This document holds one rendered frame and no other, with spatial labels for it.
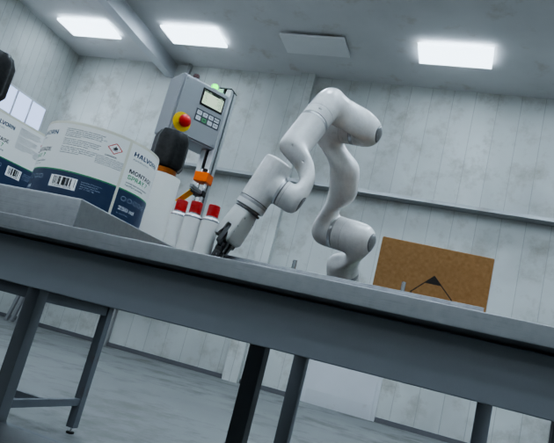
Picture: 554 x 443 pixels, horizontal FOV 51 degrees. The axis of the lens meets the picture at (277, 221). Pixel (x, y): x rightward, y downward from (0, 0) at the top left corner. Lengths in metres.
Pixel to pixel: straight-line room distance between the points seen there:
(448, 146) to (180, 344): 6.24
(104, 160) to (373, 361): 0.58
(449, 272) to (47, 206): 1.10
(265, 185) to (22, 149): 0.61
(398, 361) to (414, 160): 10.62
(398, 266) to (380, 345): 1.01
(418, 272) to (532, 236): 9.24
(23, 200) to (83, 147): 0.16
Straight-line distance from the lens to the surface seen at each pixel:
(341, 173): 1.95
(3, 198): 0.93
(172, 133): 1.39
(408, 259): 1.64
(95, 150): 1.01
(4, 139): 1.30
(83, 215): 0.85
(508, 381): 0.63
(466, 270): 1.65
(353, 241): 2.01
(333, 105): 1.76
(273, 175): 1.56
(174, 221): 1.64
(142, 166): 1.04
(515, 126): 11.49
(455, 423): 10.42
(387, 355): 0.63
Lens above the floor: 0.75
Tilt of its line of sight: 12 degrees up
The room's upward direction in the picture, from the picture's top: 14 degrees clockwise
